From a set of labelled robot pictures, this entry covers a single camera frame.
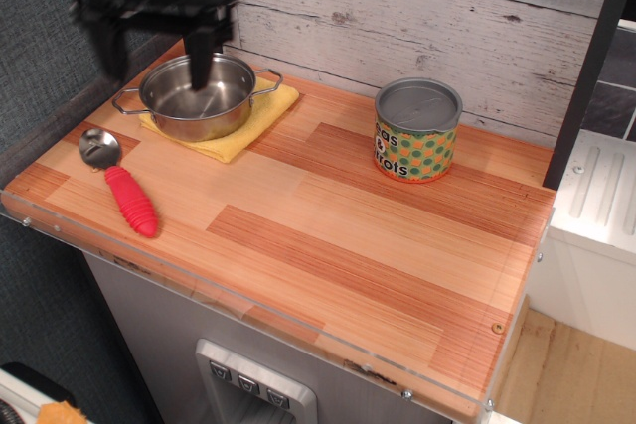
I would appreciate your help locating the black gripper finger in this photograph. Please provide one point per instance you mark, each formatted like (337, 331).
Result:
(109, 45)
(201, 64)

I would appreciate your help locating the red handled metal spoon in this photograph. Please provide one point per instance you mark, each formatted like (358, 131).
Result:
(100, 149)

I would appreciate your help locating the stainless steel pot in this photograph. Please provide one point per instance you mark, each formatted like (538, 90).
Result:
(215, 111)

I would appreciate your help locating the yellow folded cloth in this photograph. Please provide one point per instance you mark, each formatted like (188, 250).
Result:
(266, 110)

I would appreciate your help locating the peas and carrots can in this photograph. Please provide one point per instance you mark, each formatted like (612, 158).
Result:
(416, 129)

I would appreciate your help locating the grey toy fridge cabinet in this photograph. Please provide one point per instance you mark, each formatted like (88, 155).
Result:
(162, 329)

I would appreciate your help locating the silver ice dispenser panel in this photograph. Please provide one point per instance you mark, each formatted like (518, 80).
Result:
(248, 386)

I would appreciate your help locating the orange cloth at corner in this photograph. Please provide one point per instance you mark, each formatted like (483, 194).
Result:
(60, 413)

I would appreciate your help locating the white toy sink unit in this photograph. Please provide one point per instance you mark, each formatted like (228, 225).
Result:
(584, 274)

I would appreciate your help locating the clear acrylic edge guard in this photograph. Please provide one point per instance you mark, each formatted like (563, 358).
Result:
(453, 404)

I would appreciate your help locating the black left vertical post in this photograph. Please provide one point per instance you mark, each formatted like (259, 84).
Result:
(202, 42)

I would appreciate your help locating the black vertical post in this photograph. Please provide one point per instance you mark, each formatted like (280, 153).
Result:
(202, 42)
(600, 43)

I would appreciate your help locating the black right vertical post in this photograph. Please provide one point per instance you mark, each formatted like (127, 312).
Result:
(600, 43)

